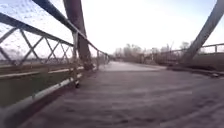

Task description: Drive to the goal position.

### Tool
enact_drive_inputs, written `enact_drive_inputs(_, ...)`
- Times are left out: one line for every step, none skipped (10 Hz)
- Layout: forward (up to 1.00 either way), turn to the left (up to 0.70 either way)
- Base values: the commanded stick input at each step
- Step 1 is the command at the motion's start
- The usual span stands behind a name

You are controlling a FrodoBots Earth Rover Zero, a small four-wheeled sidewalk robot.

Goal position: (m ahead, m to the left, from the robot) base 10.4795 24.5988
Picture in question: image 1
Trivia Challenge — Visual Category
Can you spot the row of bare trees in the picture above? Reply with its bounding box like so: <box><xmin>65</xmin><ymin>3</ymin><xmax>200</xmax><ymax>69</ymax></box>
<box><xmin>112</xmin><ymin>40</ymin><xmax>201</xmax><ymax>64</ymax></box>

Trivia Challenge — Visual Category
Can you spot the grey bridge deck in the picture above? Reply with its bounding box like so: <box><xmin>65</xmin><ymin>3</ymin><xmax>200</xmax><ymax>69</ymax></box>
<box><xmin>18</xmin><ymin>60</ymin><xmax>224</xmax><ymax>128</ymax></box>

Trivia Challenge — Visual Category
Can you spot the dark bridge truss beam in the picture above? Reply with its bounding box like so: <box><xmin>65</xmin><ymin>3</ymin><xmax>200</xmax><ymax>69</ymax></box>
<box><xmin>62</xmin><ymin>0</ymin><xmax>97</xmax><ymax>71</ymax></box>

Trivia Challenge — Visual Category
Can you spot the metal mesh railing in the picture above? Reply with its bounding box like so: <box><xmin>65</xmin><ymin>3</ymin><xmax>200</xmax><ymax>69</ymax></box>
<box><xmin>0</xmin><ymin>0</ymin><xmax>112</xmax><ymax>128</ymax></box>

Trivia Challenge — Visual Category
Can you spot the grass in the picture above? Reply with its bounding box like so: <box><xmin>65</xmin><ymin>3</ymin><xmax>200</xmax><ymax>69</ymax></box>
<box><xmin>0</xmin><ymin>70</ymin><xmax>74</xmax><ymax>108</ymax></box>

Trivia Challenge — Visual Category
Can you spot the grey bridge truss beam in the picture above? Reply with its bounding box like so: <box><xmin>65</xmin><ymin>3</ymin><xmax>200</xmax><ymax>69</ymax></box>
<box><xmin>180</xmin><ymin>0</ymin><xmax>224</xmax><ymax>65</ymax></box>

